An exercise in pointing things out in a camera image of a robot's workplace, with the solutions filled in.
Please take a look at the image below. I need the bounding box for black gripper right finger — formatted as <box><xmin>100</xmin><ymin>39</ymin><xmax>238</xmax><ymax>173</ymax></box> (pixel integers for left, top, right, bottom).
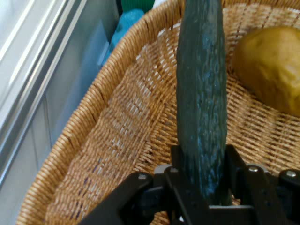
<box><xmin>225</xmin><ymin>144</ymin><xmax>300</xmax><ymax>225</ymax></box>

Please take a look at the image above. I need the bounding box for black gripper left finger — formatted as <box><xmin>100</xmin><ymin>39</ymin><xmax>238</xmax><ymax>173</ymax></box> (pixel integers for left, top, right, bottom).
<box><xmin>78</xmin><ymin>144</ymin><xmax>211</xmax><ymax>225</ymax></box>

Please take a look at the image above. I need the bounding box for long dark green cucumber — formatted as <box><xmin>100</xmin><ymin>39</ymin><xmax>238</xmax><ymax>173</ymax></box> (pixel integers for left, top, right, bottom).
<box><xmin>175</xmin><ymin>0</ymin><xmax>233</xmax><ymax>207</ymax></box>

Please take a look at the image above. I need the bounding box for yellow bell pepper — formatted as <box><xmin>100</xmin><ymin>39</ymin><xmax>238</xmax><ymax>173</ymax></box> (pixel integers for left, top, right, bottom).
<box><xmin>232</xmin><ymin>25</ymin><xmax>300</xmax><ymax>117</ymax></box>

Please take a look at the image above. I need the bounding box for teal cloth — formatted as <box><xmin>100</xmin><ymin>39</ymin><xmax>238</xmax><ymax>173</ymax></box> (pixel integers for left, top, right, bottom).
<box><xmin>102</xmin><ymin>8</ymin><xmax>145</xmax><ymax>67</ymax></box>

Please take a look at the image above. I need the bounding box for green foam block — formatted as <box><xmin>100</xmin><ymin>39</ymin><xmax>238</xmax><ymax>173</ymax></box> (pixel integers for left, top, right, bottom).
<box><xmin>121</xmin><ymin>0</ymin><xmax>154</xmax><ymax>14</ymax></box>

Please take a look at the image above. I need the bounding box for woven wicker basket with handles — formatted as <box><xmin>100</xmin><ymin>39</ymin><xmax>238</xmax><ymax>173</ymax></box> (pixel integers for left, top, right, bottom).
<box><xmin>15</xmin><ymin>0</ymin><xmax>300</xmax><ymax>225</ymax></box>

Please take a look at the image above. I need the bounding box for aluminium wall rail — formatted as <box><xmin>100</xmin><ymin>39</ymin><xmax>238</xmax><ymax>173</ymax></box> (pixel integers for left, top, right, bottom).
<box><xmin>0</xmin><ymin>0</ymin><xmax>118</xmax><ymax>225</ymax></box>

